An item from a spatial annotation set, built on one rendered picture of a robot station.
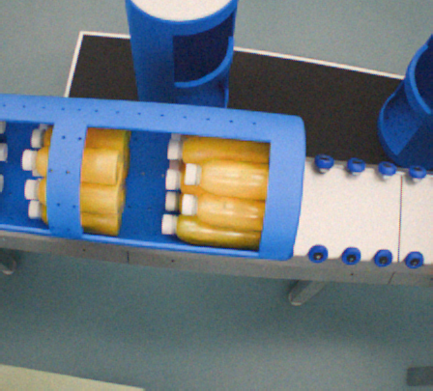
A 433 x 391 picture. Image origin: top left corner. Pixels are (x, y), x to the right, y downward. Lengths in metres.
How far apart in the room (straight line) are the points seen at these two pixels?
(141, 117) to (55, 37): 1.49
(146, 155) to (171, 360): 1.06
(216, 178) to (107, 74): 1.26
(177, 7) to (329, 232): 0.60
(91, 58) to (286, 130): 1.34
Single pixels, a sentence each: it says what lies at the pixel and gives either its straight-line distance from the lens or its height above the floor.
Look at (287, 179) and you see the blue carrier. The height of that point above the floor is 1.23.
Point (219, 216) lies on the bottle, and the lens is 1.55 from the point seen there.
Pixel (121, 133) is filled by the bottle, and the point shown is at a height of 1.14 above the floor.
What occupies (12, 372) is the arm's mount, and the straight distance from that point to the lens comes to 1.61.
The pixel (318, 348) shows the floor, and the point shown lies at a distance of 2.67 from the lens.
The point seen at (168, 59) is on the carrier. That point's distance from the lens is 2.00.
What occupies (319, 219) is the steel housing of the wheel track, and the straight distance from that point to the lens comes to 1.77.
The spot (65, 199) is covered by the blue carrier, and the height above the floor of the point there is 1.20.
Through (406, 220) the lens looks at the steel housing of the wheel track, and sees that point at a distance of 1.82.
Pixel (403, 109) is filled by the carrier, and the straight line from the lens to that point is 2.74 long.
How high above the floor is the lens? 2.64
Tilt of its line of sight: 75 degrees down
